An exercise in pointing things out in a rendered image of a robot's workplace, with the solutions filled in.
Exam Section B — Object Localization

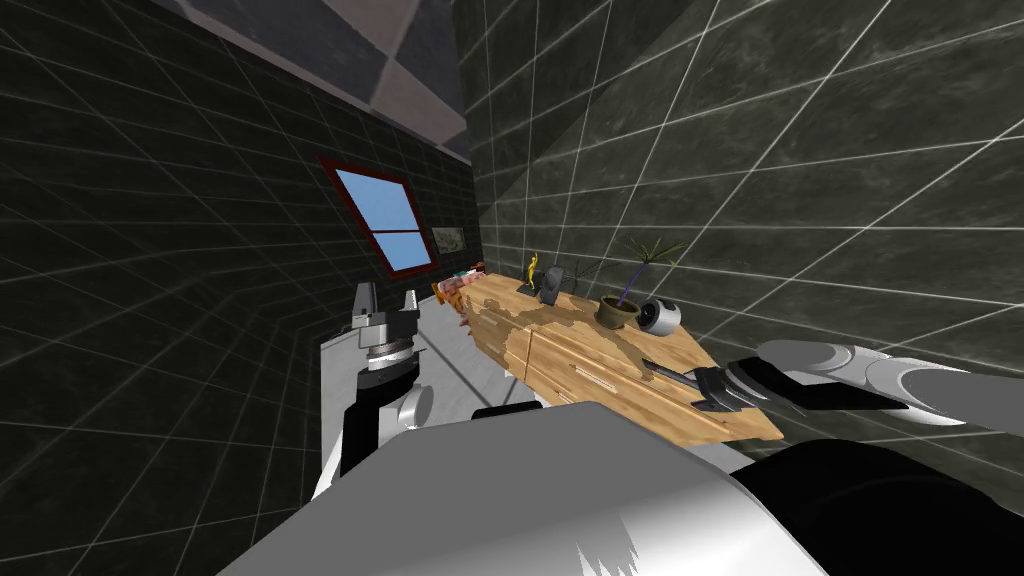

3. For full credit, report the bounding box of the yellow statuette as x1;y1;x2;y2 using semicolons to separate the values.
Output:
515;252;542;298

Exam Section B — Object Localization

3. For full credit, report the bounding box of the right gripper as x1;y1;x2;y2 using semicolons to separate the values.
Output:
641;359;763;414

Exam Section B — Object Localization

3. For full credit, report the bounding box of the bed with colourful cover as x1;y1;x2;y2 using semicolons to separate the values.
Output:
431;262;487;329

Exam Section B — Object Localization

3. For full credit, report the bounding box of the red framed window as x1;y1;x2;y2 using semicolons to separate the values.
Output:
316;155;442;281

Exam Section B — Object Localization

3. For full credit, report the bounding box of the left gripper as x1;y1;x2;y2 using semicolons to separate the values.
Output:
349;281;422;350

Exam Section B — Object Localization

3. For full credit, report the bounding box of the potted green plant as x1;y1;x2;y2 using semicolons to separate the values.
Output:
595;237;690;332

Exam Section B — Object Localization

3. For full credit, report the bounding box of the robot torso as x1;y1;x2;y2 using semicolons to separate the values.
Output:
214;402;827;576

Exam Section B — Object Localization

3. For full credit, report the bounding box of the white round speaker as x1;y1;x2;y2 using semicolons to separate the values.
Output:
635;297;684;337

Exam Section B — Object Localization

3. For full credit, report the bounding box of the black standing tablet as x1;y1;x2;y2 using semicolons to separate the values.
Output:
537;267;567;308

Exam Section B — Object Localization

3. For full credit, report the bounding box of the wooden dresser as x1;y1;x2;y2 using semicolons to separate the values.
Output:
461;271;786;449

